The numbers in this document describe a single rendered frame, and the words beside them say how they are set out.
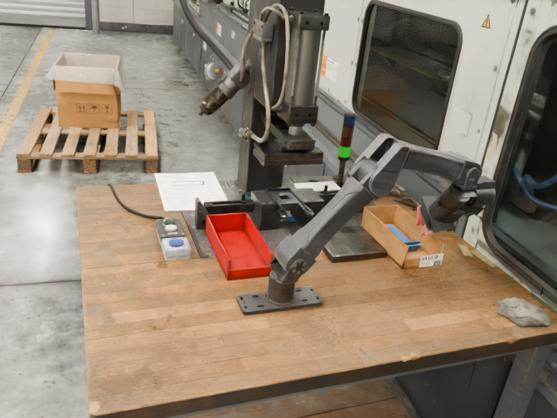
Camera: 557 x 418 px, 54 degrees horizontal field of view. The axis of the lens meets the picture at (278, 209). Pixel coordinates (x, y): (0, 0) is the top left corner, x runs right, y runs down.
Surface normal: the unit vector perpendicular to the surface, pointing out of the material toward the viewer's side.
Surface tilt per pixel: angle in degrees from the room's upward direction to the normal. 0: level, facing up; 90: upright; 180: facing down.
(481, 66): 90
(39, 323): 0
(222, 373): 0
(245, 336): 0
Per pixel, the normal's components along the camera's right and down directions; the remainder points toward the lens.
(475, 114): -0.96, 0.04
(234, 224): 0.33, 0.44
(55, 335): 0.10, -0.90
